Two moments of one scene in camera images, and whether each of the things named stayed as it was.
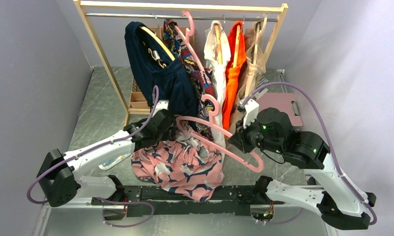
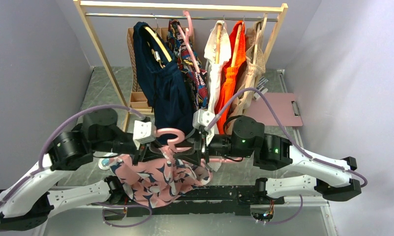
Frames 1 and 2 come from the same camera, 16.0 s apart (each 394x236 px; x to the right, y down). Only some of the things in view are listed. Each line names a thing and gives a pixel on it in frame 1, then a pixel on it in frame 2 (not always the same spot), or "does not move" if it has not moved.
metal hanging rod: x=216 y=18 does not move
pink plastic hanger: x=212 y=122 to x=174 y=149
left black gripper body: x=164 y=135 to x=140 y=155
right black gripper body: x=250 y=137 to x=215 y=147
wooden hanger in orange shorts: x=237 y=45 does not move
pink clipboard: x=285 y=102 does not move
